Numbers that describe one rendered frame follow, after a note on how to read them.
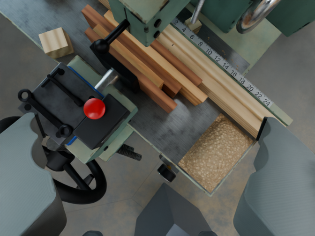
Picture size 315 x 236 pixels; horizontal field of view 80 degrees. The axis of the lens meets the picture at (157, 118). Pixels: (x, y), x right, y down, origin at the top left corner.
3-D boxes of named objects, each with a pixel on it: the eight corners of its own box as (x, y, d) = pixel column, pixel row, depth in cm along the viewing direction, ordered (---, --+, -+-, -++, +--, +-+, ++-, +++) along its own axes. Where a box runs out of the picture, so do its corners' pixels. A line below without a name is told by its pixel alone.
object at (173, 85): (89, 25, 39) (80, 11, 35) (95, 18, 40) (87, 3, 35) (172, 98, 39) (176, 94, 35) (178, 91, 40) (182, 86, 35)
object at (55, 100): (31, 110, 32) (6, 106, 27) (75, 63, 33) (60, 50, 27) (88, 161, 32) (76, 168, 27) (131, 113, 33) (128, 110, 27)
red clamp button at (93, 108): (80, 110, 27) (78, 109, 26) (94, 94, 27) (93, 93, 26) (96, 123, 27) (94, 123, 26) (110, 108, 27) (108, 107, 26)
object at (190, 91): (109, 31, 40) (103, 15, 34) (114, 26, 40) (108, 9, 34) (195, 106, 39) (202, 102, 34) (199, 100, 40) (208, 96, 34)
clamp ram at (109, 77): (82, 86, 38) (62, 74, 29) (107, 60, 39) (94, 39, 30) (116, 116, 38) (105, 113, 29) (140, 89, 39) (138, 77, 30)
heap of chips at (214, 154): (177, 164, 39) (180, 167, 35) (221, 113, 40) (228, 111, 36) (210, 193, 39) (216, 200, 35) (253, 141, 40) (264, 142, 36)
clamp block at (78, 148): (48, 113, 41) (20, 109, 32) (91, 67, 42) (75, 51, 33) (100, 158, 41) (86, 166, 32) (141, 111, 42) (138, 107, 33)
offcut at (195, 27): (191, 23, 51) (195, 14, 47) (198, 33, 51) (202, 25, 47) (182, 29, 51) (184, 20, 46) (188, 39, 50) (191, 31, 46)
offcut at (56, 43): (74, 52, 39) (68, 45, 36) (53, 59, 39) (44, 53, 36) (68, 34, 39) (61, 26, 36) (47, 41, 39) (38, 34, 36)
